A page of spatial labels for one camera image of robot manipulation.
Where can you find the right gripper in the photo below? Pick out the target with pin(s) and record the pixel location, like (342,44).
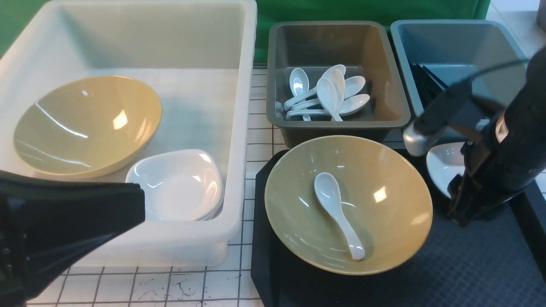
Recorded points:
(490,179)

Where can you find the white square dish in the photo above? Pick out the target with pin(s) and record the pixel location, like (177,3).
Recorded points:
(183,185)
(444,162)

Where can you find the yellow noodle bowl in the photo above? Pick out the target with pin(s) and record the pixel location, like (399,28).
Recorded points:
(384,198)

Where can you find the white ceramic soup spoon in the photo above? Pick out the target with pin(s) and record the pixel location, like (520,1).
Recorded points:
(327,191)

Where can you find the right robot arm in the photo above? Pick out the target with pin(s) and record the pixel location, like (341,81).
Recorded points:
(505,147)

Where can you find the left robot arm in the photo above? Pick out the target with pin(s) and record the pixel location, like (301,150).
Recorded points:
(47,226)

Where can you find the yellow bowl in tub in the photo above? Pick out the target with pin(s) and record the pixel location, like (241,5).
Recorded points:
(88,128)

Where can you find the black serving tray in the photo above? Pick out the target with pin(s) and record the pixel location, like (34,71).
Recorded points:
(492,263)

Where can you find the black chopsticks bundle in bin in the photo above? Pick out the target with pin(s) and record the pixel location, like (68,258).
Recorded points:
(428,85)

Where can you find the blue-grey plastic bin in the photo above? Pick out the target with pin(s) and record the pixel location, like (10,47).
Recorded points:
(456,49)

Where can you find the white spoon in bin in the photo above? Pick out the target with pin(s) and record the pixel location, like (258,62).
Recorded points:
(332,73)
(353,86)
(299,85)
(348,107)
(329,98)

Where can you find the grey-brown plastic bin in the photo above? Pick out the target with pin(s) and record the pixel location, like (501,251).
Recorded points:
(364,49)

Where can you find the white square dish in tub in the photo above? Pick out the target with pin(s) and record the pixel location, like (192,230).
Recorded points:
(183,185)

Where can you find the large white plastic tub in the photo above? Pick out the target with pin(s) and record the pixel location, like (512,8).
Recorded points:
(198,57)

